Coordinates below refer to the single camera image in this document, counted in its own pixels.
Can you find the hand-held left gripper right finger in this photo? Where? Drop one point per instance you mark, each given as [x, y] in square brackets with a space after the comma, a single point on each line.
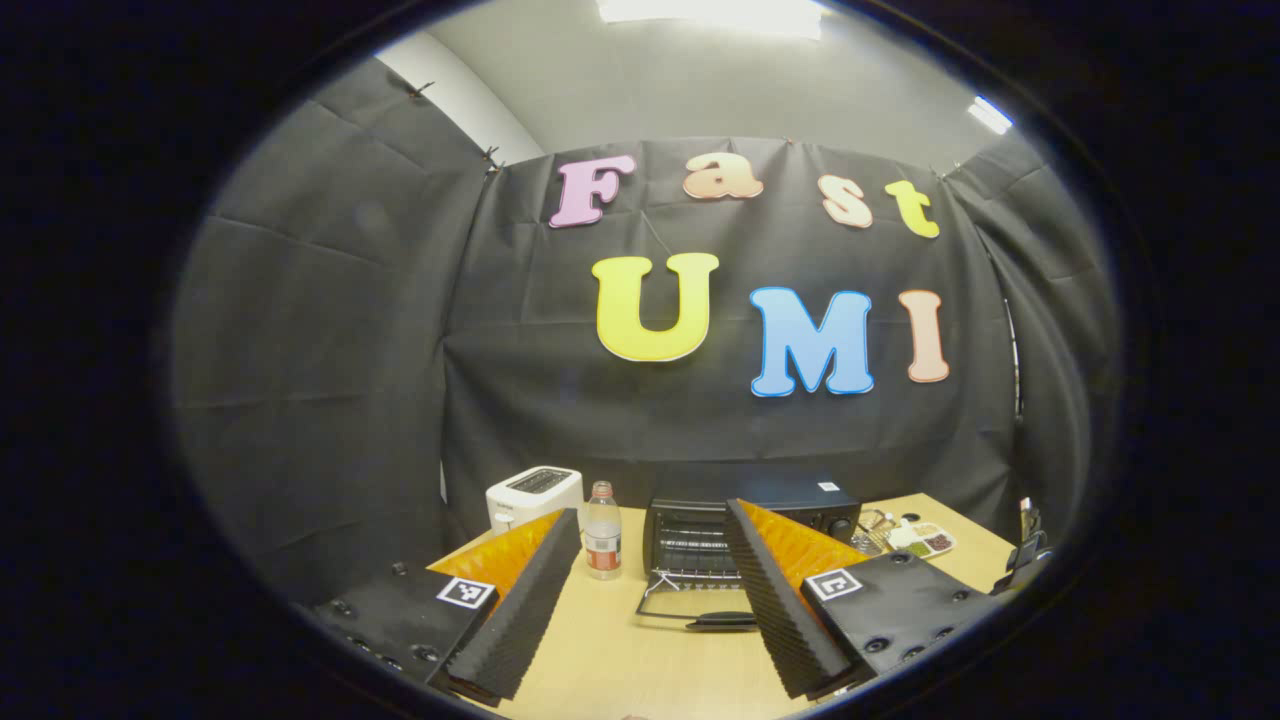
[775, 610]

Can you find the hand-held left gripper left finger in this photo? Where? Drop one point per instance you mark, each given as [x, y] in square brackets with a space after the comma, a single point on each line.
[530, 600]

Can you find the black electric oven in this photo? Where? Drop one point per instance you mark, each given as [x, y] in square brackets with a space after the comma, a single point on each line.
[690, 540]

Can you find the clear plastic water bottle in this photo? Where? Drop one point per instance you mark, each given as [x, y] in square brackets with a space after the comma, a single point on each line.
[603, 540]

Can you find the white divided dish with beans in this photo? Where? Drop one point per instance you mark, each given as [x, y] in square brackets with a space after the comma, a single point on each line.
[925, 540]

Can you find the white toaster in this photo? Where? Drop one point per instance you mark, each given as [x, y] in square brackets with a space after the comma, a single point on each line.
[535, 492]

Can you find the black backdrop cloth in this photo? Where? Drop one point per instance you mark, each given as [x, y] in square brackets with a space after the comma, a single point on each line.
[320, 380]

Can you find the small ceiling light panel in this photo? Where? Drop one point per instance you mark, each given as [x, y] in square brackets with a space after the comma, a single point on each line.
[990, 115]

